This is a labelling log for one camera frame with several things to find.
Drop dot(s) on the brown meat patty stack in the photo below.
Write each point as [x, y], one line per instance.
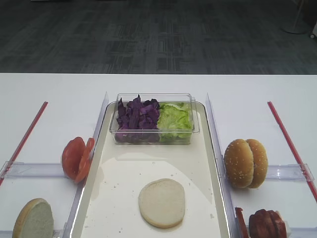
[268, 224]

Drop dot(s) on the white patty pusher block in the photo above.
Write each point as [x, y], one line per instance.
[287, 223]

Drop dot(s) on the thin red meat slice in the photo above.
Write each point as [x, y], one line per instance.
[242, 225]

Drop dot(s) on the sesame bun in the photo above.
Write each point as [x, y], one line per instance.
[260, 162]
[239, 163]

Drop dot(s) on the red rail strip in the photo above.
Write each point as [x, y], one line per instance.
[24, 138]
[292, 148]

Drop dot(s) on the purple cabbage leaves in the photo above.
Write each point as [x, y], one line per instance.
[138, 115]

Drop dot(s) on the tomato slice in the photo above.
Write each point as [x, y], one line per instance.
[71, 157]
[85, 163]

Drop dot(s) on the left clear divider wall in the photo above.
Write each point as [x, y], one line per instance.
[97, 124]

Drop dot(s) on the bun slice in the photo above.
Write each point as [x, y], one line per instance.
[35, 220]
[162, 203]

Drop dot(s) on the white stand base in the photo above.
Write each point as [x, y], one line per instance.
[295, 23]

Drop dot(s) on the clear tomato track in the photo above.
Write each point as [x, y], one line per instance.
[31, 170]

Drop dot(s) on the right sesame top bun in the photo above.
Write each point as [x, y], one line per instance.
[260, 162]

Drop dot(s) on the right clear divider wall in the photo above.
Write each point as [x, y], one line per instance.
[225, 193]

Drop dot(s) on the left red rail strip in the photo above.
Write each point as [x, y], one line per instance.
[24, 138]

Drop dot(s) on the green lettuce leaves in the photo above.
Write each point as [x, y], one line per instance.
[175, 116]

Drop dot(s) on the white metal serving tray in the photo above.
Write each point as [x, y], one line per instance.
[108, 206]

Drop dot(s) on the clear top bun track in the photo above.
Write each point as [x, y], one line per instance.
[291, 172]

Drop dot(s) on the left tomato slice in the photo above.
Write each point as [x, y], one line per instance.
[71, 157]

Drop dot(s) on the left sesame top bun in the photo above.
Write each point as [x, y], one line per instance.
[239, 163]

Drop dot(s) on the right tomato slice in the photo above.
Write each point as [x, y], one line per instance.
[85, 163]

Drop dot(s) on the right red rail strip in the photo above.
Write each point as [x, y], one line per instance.
[292, 148]

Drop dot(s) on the clear divider wall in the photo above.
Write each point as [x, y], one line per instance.
[97, 124]
[225, 193]

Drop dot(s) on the clear plastic salad container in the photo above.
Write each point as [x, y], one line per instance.
[154, 136]

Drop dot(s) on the clear patty track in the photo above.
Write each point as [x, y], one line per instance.
[301, 232]

